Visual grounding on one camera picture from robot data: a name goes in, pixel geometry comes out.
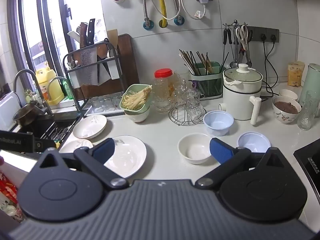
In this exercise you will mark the white drip tray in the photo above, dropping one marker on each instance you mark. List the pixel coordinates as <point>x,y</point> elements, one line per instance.
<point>87,112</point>

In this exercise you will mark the small pale bottle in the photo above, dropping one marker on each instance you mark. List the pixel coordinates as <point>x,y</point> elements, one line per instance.
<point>30,96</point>

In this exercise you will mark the white bowl under colander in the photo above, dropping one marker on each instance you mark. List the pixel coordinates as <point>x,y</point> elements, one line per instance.
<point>137,117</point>

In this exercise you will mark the steel cooking pot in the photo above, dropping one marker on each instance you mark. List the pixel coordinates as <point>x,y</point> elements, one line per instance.
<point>26,116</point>

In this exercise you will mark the black induction cooktop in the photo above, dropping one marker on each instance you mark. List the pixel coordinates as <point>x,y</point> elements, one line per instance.
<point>310,162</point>

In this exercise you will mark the red printed packaging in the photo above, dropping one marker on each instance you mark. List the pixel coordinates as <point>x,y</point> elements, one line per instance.
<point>7,190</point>

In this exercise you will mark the small white bowl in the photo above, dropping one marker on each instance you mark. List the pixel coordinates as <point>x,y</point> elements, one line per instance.
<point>287,93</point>

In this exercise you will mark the white ceramic spoon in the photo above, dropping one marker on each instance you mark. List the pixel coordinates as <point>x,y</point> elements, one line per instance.
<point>109,53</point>

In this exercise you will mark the white ceramic bowl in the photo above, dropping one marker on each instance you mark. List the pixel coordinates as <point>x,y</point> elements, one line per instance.
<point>193,147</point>

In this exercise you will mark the tall clear glass vase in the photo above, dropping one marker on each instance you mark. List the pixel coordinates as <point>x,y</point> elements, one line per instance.
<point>306,120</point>

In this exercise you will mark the bundle of chopsticks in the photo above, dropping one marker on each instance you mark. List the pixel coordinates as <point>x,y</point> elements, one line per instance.
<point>186,60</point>

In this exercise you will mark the large white printed plate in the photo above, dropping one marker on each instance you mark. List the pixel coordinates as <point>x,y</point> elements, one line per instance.
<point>130,157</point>

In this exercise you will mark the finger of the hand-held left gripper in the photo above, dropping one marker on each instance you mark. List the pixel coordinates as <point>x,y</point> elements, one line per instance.
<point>46,146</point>

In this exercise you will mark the black kitchen sink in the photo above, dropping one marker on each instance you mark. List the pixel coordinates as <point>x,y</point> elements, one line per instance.
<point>42,127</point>

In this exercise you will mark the black metal knife rack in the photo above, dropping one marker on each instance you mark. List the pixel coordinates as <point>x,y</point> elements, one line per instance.
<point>64,65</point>

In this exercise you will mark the metal utensil hanging stand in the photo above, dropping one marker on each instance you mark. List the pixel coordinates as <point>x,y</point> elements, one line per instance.
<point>235,23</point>

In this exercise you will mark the wooden spatula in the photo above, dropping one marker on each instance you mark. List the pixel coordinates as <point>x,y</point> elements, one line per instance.
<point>113,36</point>

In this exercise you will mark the set of clear glass cups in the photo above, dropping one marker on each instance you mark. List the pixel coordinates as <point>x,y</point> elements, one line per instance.
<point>192,102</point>

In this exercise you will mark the sink drain rack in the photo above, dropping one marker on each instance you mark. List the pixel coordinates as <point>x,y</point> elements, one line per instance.
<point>56,132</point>

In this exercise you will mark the metal spoon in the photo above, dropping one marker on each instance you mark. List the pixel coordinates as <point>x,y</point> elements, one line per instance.
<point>248,60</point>

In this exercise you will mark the black wall power strip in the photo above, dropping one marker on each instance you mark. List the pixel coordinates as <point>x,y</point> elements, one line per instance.
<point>268,31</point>

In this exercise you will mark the white countertop appliance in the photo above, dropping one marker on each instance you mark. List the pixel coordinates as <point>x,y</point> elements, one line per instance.
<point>8,112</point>

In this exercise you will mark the yellow detergent bottle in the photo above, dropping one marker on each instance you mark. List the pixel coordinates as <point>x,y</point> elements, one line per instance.
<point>50,87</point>

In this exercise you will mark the pale green electric kettle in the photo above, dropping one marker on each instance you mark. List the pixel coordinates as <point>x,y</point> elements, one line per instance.
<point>312,82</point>

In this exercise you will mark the white utensil caddy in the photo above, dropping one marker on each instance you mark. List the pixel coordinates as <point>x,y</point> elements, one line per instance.
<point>114,70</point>
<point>72,78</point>

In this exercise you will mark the green plastic colander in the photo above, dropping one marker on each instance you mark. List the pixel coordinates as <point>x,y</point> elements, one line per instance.
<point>130,90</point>

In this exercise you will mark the yellow paper packet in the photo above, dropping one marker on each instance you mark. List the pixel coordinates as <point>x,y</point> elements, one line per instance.
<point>296,73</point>

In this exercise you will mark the wide steel knife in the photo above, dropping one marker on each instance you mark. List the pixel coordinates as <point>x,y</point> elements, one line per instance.
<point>103,72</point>

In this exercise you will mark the brown food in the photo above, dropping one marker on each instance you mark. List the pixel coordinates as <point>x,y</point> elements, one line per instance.
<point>286,106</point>

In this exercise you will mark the metal ladle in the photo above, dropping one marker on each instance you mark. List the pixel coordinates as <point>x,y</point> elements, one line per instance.
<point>233,63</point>

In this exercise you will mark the green plastic bottle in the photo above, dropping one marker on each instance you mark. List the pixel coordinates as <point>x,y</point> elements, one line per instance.
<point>67,90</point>

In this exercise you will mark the hammered steel cleaver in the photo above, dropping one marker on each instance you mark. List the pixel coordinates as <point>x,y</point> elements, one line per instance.
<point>86,62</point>

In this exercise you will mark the speckled pot lid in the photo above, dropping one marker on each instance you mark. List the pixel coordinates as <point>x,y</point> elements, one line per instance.
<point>242,70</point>

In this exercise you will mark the enoki mushrooms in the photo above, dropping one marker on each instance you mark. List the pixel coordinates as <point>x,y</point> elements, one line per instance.
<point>135,101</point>

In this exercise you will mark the white electric cooking pot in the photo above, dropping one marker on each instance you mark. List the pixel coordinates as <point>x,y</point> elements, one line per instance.
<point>237,102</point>

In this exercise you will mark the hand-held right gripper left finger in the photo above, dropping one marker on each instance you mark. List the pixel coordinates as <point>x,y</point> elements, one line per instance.
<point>103,151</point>

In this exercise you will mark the white leaf print plate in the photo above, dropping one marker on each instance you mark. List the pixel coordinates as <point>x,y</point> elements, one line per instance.
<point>88,128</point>
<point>75,145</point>

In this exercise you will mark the upturned drinking glass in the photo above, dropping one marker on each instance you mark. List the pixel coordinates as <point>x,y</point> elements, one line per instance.
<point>116,100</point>
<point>107,103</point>
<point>95,103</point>

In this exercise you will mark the glass jar with red lid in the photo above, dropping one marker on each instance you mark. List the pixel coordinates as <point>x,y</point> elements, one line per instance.
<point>163,73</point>

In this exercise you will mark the dark wooden cutting board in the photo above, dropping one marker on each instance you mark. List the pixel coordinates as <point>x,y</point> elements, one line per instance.
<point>127,60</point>

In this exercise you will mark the patterned ceramic bowl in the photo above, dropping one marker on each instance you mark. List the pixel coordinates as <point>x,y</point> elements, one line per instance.
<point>282,117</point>

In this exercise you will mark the tall steel faucet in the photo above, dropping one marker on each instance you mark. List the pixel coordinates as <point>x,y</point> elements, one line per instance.
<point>46,105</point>

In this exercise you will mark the blue wall flange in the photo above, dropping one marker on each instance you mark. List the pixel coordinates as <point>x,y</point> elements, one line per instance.
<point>179,21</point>
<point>148,25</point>

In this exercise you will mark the dark window frame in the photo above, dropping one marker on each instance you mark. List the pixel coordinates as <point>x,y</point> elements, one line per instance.
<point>15,17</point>

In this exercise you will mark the light blue plastic bowl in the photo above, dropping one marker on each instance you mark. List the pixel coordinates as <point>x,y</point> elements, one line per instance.
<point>218,123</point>
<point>253,141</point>

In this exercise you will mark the yellow dish cloth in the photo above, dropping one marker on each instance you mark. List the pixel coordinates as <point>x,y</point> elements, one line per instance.
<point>57,143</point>

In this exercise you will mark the person's left hand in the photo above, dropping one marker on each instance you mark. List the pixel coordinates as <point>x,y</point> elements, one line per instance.
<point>1,160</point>

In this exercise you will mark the short steel faucet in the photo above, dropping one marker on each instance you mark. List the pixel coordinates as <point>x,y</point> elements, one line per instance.
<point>60,78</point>

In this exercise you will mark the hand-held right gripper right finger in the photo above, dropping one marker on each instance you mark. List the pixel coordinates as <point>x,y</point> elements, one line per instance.
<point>220,151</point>

